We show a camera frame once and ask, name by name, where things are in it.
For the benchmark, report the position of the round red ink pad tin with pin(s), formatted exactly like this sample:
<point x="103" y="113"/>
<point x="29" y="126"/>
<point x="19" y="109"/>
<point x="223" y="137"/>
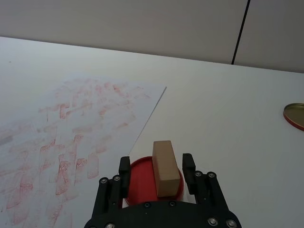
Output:
<point x="142" y="183"/>

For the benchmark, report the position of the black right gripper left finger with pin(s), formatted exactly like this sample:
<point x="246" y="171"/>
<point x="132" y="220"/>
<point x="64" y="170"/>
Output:
<point x="113" y="190"/>

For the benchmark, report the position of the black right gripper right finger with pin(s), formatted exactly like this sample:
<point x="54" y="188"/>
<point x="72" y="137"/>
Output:
<point x="202" y="187"/>

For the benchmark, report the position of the round gold tin lid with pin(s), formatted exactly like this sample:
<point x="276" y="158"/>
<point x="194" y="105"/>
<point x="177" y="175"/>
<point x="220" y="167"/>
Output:
<point x="295" y="115"/>

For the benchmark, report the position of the white paper with red stamps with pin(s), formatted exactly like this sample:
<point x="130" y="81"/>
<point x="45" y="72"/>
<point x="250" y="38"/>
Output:
<point x="71" y="142"/>

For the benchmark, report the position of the wooden stamp block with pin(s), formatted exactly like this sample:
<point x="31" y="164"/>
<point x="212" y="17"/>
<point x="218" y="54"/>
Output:
<point x="166" y="168"/>

